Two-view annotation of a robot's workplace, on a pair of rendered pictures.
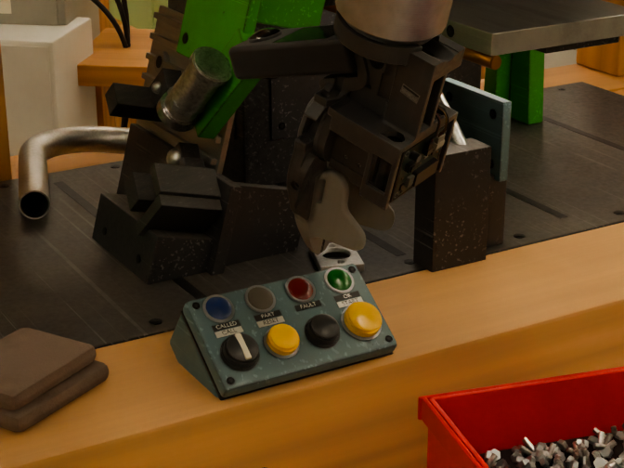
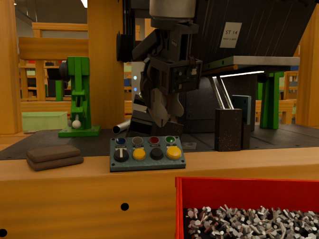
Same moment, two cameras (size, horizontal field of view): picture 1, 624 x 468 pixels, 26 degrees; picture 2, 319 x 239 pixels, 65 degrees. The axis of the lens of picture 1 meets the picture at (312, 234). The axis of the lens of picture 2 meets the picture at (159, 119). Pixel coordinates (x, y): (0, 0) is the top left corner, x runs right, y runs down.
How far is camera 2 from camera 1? 0.59 m
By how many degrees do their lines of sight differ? 25
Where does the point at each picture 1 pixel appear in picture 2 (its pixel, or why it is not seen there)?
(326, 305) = (162, 146)
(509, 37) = (240, 58)
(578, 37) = (271, 62)
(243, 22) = not seen: hidden behind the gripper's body
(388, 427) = not seen: hidden behind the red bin
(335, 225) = (159, 110)
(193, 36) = not seen: hidden behind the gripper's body
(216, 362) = (111, 157)
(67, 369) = (64, 154)
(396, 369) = (184, 173)
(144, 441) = (73, 180)
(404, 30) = (168, 10)
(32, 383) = (46, 154)
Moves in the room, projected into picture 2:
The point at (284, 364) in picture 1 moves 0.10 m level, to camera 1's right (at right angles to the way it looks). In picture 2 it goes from (136, 162) to (187, 168)
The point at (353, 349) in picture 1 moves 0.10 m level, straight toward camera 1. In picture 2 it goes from (166, 162) to (144, 179)
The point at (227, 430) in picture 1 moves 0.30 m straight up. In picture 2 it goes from (109, 183) to (105, 17)
